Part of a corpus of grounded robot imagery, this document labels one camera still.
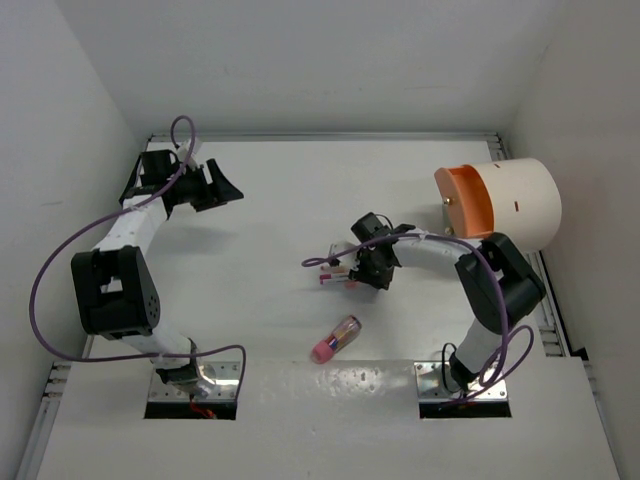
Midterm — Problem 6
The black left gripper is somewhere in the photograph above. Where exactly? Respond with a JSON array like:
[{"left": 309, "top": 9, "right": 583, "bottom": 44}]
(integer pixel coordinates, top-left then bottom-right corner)
[{"left": 167, "top": 159, "right": 243, "bottom": 212}]

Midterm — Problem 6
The white pen orange band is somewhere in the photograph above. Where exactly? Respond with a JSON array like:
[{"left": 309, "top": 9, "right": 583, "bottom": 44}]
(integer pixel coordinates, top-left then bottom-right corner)
[{"left": 320, "top": 265, "right": 350, "bottom": 275}]

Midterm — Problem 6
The white pen magenta cap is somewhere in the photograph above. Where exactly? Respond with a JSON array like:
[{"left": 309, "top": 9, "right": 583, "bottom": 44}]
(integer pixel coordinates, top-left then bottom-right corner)
[{"left": 319, "top": 274, "right": 352, "bottom": 285}]

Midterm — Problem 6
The pink capped clip tube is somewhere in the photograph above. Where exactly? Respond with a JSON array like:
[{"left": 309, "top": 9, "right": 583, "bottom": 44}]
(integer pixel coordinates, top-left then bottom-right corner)
[{"left": 310, "top": 315, "right": 362, "bottom": 364}]

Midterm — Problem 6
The orange drawer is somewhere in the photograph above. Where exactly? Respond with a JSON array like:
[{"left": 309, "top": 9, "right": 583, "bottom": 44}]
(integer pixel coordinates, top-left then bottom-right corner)
[{"left": 434, "top": 165, "right": 494, "bottom": 238}]

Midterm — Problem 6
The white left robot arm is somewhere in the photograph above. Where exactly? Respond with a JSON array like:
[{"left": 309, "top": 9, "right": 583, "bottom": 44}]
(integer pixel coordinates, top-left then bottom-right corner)
[{"left": 71, "top": 147, "right": 244, "bottom": 398}]

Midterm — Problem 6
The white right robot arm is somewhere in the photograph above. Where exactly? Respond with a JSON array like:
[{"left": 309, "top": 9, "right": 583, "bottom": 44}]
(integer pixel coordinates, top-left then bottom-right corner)
[{"left": 349, "top": 212, "right": 546, "bottom": 390}]

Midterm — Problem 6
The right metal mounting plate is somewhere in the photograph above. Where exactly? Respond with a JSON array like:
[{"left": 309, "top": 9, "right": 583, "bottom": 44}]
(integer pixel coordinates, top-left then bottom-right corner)
[{"left": 414, "top": 360, "right": 509, "bottom": 404}]

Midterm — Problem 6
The metal mounting plate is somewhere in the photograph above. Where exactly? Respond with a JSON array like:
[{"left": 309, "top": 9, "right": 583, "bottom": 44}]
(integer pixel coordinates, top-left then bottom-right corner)
[
  {"left": 148, "top": 360, "right": 240, "bottom": 403},
  {"left": 414, "top": 360, "right": 509, "bottom": 404}
]

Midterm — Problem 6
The white cylindrical drawer organizer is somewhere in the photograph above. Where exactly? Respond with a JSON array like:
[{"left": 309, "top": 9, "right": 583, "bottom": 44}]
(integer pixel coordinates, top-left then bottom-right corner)
[{"left": 473, "top": 158, "right": 562, "bottom": 253}]

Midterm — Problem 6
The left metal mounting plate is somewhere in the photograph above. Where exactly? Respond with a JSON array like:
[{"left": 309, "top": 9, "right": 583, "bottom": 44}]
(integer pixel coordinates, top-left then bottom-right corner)
[{"left": 148, "top": 360, "right": 240, "bottom": 403}]

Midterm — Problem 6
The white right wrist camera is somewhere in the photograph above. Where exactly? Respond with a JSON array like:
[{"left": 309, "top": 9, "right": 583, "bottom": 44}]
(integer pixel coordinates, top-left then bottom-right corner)
[{"left": 328, "top": 241, "right": 358, "bottom": 268}]

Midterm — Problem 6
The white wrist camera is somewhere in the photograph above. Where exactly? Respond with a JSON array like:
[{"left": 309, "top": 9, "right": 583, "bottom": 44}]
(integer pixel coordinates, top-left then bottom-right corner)
[
  {"left": 328, "top": 241, "right": 358, "bottom": 268},
  {"left": 176, "top": 138, "right": 202, "bottom": 162}
]

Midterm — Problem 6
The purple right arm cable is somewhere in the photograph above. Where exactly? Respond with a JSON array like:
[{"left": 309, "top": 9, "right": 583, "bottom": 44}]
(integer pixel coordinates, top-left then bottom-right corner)
[{"left": 301, "top": 233, "right": 535, "bottom": 401}]

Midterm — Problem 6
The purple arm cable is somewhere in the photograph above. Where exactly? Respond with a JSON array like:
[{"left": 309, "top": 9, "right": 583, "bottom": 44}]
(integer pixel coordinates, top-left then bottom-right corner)
[
  {"left": 28, "top": 115, "right": 247, "bottom": 401},
  {"left": 301, "top": 233, "right": 535, "bottom": 401}
]

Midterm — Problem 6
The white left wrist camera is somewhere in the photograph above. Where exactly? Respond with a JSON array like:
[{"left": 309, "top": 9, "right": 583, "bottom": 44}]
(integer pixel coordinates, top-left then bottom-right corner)
[{"left": 176, "top": 138, "right": 202, "bottom": 162}]

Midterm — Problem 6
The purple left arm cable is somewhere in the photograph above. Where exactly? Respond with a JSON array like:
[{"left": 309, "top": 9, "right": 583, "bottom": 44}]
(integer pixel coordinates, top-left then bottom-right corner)
[{"left": 28, "top": 115, "right": 247, "bottom": 401}]

